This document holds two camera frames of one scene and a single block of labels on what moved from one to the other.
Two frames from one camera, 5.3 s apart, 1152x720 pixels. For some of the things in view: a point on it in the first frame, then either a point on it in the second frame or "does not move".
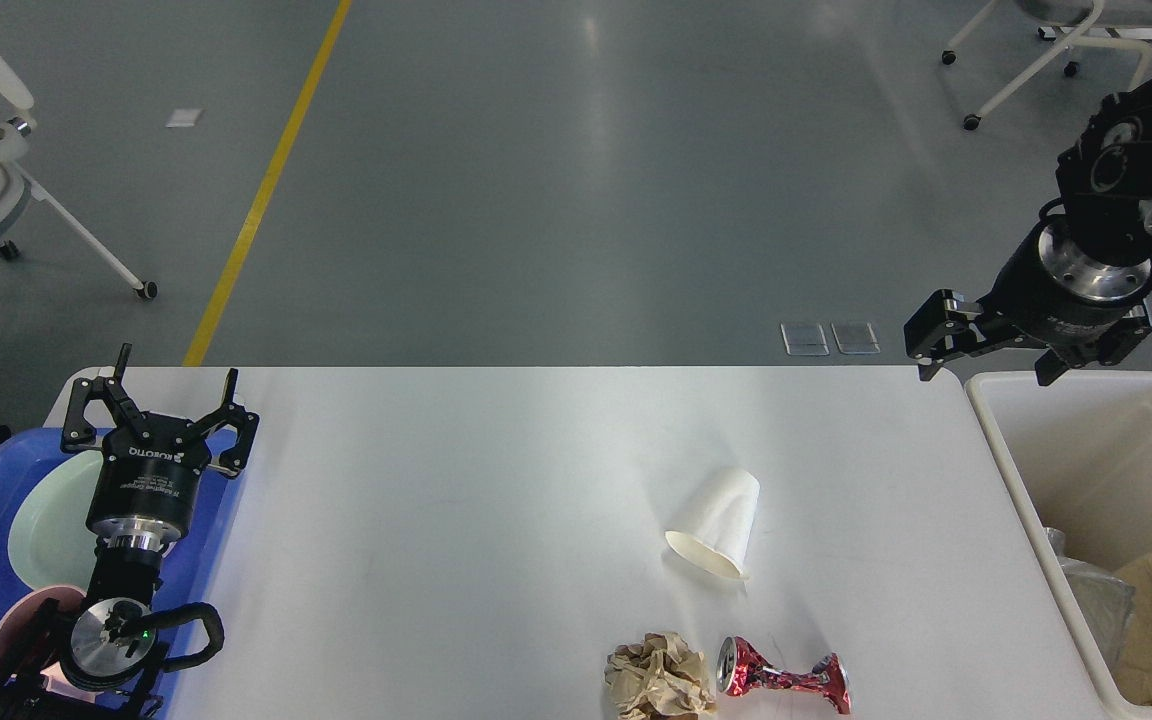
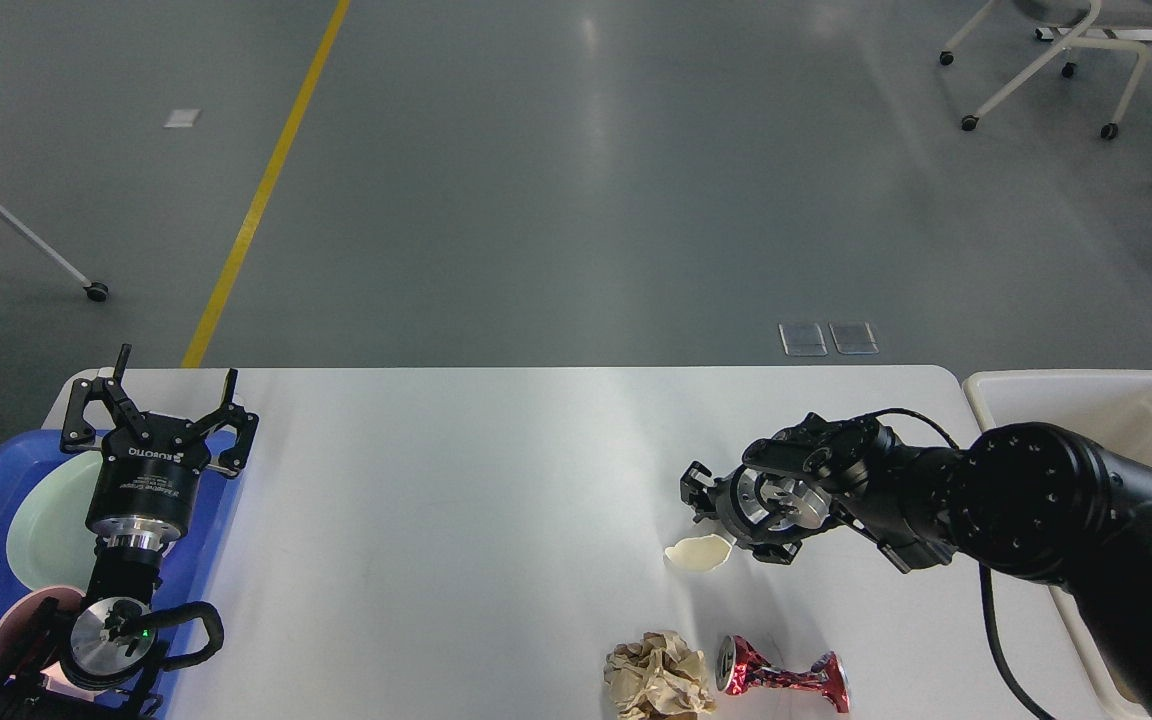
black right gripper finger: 939,325 to 697,490
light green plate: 51,544 does not move
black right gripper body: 1046,285 to 761,508
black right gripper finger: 1120,337 to 776,553
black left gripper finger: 231,414 does not move
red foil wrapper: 741,669 does not move
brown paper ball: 659,678 does not move
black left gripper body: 146,488 does not move
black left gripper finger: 77,433 does not move
